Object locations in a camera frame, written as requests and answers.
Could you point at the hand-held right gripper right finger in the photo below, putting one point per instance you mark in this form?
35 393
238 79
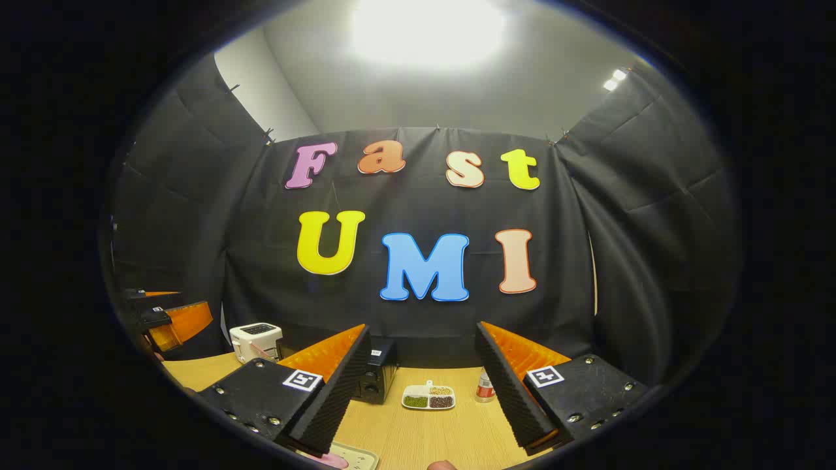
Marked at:
509 398

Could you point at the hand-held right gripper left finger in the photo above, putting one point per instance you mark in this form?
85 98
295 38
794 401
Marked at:
339 398

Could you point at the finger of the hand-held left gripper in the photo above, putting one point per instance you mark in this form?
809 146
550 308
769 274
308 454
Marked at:
153 299
189 323

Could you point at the black electric oven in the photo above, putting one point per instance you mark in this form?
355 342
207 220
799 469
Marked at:
382 365

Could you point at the cream plate with cherry print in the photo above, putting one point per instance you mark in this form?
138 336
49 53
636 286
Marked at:
362 457

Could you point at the pink ham slice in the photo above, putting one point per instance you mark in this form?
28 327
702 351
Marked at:
326 460

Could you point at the clear plastic bottle red label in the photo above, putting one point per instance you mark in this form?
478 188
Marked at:
484 386

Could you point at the white toaster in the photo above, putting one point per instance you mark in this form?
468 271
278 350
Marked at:
251 339

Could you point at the white divided dish with beans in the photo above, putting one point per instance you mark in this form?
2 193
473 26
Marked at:
428 397

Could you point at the small ceiling spotlight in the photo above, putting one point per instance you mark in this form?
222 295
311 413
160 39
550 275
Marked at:
614 79

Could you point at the large ceiling light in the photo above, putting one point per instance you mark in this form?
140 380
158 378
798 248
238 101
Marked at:
428 29

